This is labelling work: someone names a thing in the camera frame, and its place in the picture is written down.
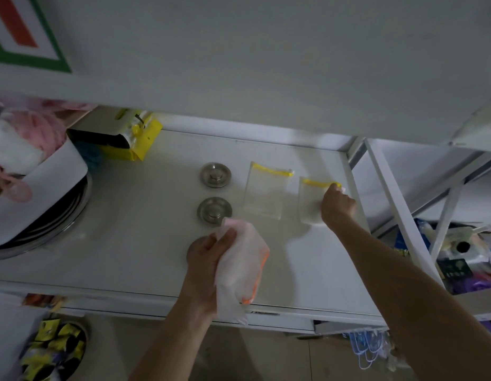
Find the person's left hand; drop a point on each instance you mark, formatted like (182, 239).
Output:
(201, 269)

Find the person's right hand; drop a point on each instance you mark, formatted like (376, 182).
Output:
(336, 210)

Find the person's left thumb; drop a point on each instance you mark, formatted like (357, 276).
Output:
(224, 240)

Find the person's right fingers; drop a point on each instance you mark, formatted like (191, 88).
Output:
(336, 194)

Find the clear zip bag yellow seal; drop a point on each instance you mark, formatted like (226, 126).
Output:
(266, 192)
(311, 202)

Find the white and pink cloth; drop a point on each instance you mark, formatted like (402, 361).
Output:
(241, 265)

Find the person's right forearm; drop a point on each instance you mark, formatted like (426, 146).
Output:
(404, 305)

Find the person's left forearm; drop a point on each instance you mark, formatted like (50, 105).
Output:
(174, 345)

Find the round steel lid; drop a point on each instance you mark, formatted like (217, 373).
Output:
(213, 211)
(215, 175)

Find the white metal shelf rack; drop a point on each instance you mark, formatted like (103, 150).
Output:
(393, 202)

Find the blue packet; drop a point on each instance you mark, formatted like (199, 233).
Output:
(408, 240)

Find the yellow packaged box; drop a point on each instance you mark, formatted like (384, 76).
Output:
(144, 142)

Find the white bottle with black cap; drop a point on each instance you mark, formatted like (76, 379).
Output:
(465, 244)

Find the black box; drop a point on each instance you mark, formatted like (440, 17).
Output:
(455, 275)

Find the bundle of blue face masks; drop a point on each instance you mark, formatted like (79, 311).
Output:
(366, 347)

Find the black flat item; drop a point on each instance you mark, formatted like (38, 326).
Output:
(92, 138)

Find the purple packet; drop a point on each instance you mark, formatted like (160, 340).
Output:
(483, 280)

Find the stack of steel basins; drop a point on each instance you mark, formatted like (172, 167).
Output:
(51, 236)

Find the white paper sheet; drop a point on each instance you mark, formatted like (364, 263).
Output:
(43, 190)

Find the colourful printed packet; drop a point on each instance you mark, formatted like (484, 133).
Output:
(43, 301)

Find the pile of yellow black packets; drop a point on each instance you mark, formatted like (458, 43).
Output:
(51, 351)

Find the pile of pink plush items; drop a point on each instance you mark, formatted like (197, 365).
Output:
(27, 134)

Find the white fabric bag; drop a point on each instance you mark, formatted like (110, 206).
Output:
(9, 337)

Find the green orange white sign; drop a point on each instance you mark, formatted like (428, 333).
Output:
(19, 31)

